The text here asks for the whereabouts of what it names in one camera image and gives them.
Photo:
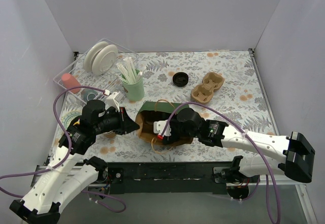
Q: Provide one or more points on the yellow blue patterned bowl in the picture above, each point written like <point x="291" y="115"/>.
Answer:
<point x="67" y="118"/>

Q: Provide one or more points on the green brown paper bag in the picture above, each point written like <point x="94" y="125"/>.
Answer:
<point x="156" y="111"/>

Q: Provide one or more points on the clear plastic dish rack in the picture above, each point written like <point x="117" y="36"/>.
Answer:
<point x="108" y="80"/>

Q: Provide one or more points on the white wrapped straws bundle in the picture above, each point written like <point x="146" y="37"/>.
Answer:
<point x="129" y="73"/>

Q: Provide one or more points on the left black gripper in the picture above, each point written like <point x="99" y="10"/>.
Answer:
<point x="122" y="122"/>

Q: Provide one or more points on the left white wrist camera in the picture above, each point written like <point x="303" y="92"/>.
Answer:
<point x="111" y="100"/>

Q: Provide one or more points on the white plate rear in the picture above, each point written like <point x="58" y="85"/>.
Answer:
<point x="92" y="53"/>

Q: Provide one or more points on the black coffee lid stack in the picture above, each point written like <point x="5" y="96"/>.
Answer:
<point x="180" y="79"/>

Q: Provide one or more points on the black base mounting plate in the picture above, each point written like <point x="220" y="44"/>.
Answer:
<point x="163" y="177"/>

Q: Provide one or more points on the grey blue small bowl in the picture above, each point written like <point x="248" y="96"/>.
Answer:
<point x="88" y="94"/>

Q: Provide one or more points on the white plate front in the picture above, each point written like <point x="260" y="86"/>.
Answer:
<point x="104" y="60"/>

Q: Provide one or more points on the green straw holder cup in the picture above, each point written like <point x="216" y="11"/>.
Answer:
<point x="134" y="92"/>

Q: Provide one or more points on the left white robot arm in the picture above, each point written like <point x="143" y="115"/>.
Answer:
<point x="52" y="192"/>

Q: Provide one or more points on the white plate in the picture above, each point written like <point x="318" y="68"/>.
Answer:
<point x="104" y="60"/>
<point x="92" y="53"/>

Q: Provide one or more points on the pink plastic cup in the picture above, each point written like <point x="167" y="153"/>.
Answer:
<point x="70" y="81"/>

